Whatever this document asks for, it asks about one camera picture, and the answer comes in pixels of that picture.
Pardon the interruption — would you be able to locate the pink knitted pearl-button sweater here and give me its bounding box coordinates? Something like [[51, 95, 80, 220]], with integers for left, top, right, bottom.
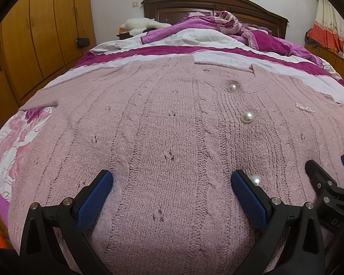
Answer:
[[8, 56, 344, 274]]

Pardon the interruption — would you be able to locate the low wooden side cabinet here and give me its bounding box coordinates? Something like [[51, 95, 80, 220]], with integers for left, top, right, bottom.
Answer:
[[305, 42, 344, 80]]

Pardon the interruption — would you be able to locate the floral pink white bedspread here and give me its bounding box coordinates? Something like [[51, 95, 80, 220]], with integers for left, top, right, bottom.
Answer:
[[0, 28, 344, 222]]

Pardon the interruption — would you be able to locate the red white curtain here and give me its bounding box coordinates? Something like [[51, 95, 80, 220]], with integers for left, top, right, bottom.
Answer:
[[307, 0, 344, 55]]

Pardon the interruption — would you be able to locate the crumpled purple pink blanket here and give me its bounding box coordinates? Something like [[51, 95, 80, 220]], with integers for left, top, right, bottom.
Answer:
[[140, 11, 323, 68]]

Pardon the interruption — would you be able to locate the brown wooden wardrobe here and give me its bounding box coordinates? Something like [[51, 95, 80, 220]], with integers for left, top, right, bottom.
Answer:
[[0, 0, 96, 128]]

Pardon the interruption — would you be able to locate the small black bag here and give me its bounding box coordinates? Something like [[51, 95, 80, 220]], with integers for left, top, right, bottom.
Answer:
[[76, 37, 90, 48]]

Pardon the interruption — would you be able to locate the dark wooden headboard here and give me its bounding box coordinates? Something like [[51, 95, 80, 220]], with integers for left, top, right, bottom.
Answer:
[[141, 0, 288, 39]]

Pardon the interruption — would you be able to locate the white plush goose toy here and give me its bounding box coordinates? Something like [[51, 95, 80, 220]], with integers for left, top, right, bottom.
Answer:
[[119, 17, 171, 36]]

